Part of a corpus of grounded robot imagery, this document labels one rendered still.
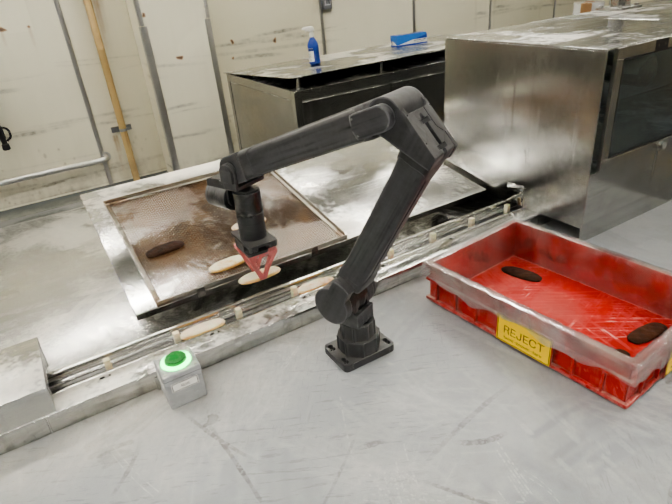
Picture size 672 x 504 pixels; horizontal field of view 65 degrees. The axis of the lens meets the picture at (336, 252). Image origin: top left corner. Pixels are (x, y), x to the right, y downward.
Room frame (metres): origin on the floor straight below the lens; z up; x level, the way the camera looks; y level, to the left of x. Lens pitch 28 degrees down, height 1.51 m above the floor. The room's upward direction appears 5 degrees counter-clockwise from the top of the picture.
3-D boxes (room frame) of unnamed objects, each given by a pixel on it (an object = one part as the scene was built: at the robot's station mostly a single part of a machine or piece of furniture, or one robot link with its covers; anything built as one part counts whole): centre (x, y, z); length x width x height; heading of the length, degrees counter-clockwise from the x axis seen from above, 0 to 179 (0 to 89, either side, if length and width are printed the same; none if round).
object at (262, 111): (3.81, -0.44, 0.51); 1.93 x 1.05 x 1.02; 119
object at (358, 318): (0.86, -0.01, 0.94); 0.09 x 0.05 x 0.10; 51
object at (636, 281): (0.91, -0.45, 0.87); 0.49 x 0.34 x 0.10; 34
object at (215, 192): (1.04, 0.20, 1.14); 0.11 x 0.09 x 0.12; 51
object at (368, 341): (0.85, -0.03, 0.86); 0.12 x 0.09 x 0.08; 119
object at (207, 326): (0.94, 0.30, 0.86); 0.10 x 0.04 x 0.01; 119
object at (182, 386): (0.78, 0.31, 0.84); 0.08 x 0.08 x 0.11; 29
